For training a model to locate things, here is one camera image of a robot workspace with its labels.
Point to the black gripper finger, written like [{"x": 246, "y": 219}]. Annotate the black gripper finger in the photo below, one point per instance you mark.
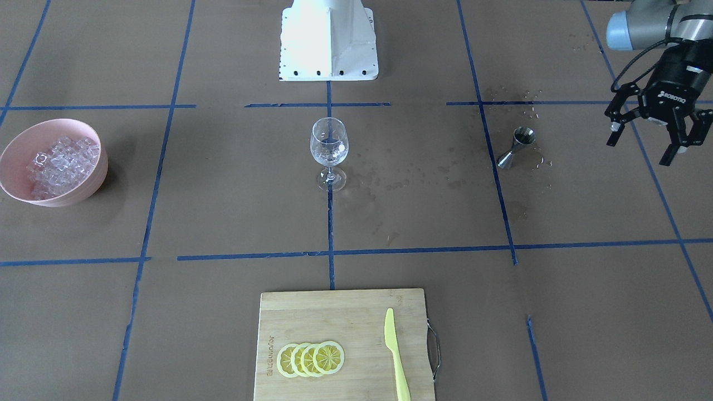
[
  {"x": 680, "y": 137},
  {"x": 615, "y": 111}
]

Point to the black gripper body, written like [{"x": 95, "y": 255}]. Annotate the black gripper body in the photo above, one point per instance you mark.
[{"x": 675, "y": 79}]

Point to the steel double jigger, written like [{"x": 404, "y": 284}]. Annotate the steel double jigger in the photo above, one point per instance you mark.
[{"x": 522, "y": 138}]

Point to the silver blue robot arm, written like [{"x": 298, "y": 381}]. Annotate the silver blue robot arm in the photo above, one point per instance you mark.
[{"x": 647, "y": 25}]

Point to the clear wine glass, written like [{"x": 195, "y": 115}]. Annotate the clear wine glass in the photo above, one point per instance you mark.
[{"x": 329, "y": 146}]

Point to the pile of clear ice cubes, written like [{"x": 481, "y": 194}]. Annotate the pile of clear ice cubes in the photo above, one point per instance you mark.
[{"x": 62, "y": 167}]

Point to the bamboo cutting board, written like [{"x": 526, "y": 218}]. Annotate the bamboo cutting board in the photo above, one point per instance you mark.
[{"x": 355, "y": 320}]

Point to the yellow plastic knife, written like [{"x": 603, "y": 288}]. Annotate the yellow plastic knife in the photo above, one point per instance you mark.
[{"x": 391, "y": 342}]

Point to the pink bowl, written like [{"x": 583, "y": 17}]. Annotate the pink bowl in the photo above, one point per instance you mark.
[{"x": 39, "y": 137}]

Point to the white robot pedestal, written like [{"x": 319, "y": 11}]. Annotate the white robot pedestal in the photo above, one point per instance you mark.
[{"x": 328, "y": 41}]

